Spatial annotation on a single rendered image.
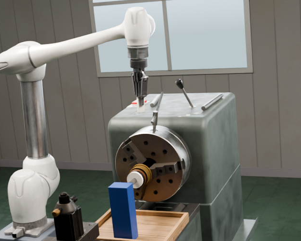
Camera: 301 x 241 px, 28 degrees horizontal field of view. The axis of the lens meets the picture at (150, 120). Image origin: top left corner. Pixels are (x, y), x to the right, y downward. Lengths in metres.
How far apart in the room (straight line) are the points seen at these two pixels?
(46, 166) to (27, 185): 0.20
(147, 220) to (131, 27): 0.81
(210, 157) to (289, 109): 2.81
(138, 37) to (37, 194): 0.85
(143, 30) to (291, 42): 2.98
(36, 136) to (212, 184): 0.85
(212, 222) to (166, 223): 0.32
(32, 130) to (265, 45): 2.97
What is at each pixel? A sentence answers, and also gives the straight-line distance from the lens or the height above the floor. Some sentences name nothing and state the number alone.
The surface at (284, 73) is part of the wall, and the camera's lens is 5.39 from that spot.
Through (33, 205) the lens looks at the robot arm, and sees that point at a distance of 2.76.
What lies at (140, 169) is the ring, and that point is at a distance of 2.47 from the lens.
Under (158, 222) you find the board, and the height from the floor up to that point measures 0.89.
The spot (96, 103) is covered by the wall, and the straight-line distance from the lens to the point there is 6.05.
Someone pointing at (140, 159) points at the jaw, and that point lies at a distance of 2.53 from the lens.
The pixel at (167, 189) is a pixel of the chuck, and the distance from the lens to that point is 2.59.
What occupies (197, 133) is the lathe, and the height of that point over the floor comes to 1.19.
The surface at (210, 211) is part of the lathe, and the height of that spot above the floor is 0.83.
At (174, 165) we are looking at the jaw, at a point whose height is 1.11.
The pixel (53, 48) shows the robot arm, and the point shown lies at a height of 1.62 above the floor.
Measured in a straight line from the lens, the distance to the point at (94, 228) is 2.21.
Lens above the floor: 1.87
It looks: 13 degrees down
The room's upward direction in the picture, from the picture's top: 6 degrees counter-clockwise
